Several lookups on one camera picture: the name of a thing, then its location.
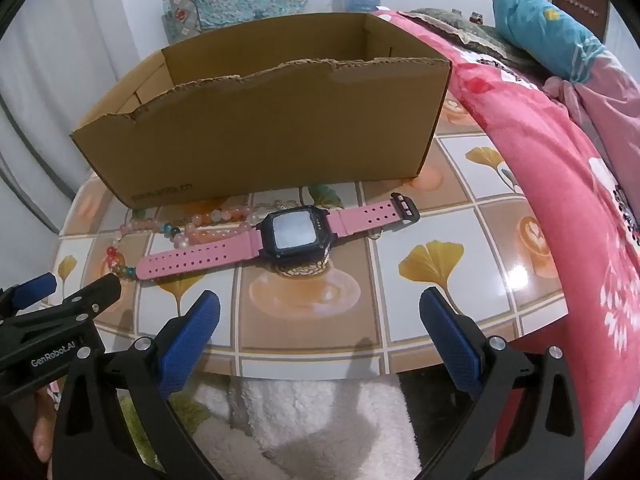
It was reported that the person's left hand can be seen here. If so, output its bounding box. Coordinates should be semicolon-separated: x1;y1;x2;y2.
27;380;63;463

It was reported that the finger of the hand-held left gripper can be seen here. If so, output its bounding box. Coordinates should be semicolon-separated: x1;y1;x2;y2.
0;274;123;356
0;272;57;321

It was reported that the grey-green lace pillow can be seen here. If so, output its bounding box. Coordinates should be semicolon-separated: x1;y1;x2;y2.
407;7;546;78

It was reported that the white curtain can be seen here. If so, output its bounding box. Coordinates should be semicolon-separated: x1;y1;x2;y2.
0;0;141;233

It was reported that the teal pillow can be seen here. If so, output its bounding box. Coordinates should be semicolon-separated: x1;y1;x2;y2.
490;0;608;82

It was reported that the pink floral quilt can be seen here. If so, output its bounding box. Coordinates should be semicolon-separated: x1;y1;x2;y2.
372;7;640;471

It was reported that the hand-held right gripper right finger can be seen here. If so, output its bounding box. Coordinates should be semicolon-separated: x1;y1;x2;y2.
418;287;586;480

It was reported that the light pink blanket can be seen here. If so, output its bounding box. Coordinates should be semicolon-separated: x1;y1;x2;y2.
542;50;640;171

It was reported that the leaf pattern tablecloth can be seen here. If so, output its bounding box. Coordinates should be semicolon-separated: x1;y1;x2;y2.
42;105;573;378

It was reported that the person's fluffy patterned clothing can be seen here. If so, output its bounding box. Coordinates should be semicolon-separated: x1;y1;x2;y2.
115;372;436;480

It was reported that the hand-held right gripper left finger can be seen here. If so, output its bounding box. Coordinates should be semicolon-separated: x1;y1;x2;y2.
52;290;221;480

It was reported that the pastel bead bracelet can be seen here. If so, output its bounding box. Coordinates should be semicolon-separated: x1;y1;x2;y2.
104;202;273;283

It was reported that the brown cardboard box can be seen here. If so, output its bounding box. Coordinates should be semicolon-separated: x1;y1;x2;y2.
69;11;453;209

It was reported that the pink strap smartwatch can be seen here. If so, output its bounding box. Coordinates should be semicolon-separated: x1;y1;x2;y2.
136;192;421;282

